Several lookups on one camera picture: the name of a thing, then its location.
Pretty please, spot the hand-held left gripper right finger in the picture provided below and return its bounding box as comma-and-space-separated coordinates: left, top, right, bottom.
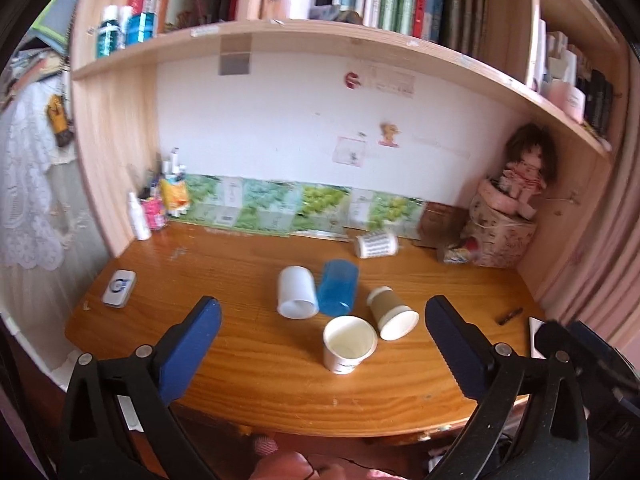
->
425, 295, 591, 480

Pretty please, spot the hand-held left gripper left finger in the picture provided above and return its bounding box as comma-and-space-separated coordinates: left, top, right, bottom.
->
62, 296, 223, 480

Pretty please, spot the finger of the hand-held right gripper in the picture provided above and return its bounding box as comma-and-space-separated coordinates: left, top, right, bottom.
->
569, 320, 630, 391
534, 320, 588, 361

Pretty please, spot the brown paper cup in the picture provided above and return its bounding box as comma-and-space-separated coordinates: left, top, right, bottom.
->
366, 286, 420, 342

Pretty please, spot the white plastic cup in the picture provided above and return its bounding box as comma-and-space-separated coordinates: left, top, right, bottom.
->
277, 265, 320, 320

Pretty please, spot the blue plastic cup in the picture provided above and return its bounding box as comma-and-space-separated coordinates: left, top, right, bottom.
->
318, 258, 360, 317

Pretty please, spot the white paper cup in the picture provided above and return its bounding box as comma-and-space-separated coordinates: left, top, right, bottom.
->
322, 315, 378, 376

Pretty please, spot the printed paper cup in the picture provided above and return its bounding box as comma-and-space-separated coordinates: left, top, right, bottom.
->
354, 229, 400, 260

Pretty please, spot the white paper sheet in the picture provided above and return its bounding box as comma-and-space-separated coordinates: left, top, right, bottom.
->
528, 316, 552, 359

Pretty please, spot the small red snack packet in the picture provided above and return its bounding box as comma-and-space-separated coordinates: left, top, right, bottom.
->
437, 241, 479, 265

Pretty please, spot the small white device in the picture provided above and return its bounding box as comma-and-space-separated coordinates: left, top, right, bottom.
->
101, 269, 137, 308

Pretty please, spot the floral paper box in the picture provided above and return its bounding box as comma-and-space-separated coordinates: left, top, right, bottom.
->
459, 177, 539, 269

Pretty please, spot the brown cardboard sheet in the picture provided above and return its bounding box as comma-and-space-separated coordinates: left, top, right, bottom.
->
416, 203, 472, 249

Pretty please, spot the white spray bottle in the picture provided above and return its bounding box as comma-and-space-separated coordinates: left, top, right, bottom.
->
127, 192, 153, 242

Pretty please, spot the pink pen holder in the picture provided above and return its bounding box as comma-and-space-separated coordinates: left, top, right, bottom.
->
141, 195, 169, 232

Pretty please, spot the yellow packet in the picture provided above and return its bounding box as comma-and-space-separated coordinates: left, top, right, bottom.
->
159, 177, 192, 218

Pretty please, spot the brown-haired doll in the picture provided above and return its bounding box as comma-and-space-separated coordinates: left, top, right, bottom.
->
492, 124, 559, 221

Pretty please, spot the row of green picture cards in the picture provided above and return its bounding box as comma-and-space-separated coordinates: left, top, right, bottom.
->
172, 173, 427, 239

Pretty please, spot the pink paper note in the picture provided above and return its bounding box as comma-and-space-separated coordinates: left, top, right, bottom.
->
333, 135, 367, 166

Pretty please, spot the white lace curtain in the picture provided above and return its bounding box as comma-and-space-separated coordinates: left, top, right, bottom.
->
0, 77, 108, 376

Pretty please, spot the yellow hanging tag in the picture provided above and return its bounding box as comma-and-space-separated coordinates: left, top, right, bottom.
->
45, 94, 74, 149

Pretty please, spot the grey tape patch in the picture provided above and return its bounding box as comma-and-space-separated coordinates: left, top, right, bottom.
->
218, 34, 252, 77

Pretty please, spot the blue and white bottle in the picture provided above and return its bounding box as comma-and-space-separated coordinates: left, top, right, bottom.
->
126, 11, 161, 47
117, 5, 135, 52
95, 5, 122, 59

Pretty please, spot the wooden bookshelf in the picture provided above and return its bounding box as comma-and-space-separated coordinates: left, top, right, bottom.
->
67, 0, 631, 311

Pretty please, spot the cartoon wall sticker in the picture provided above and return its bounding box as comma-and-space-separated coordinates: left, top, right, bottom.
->
378, 122, 401, 149

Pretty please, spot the pale paper wall label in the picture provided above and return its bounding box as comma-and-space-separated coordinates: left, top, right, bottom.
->
367, 64, 417, 97

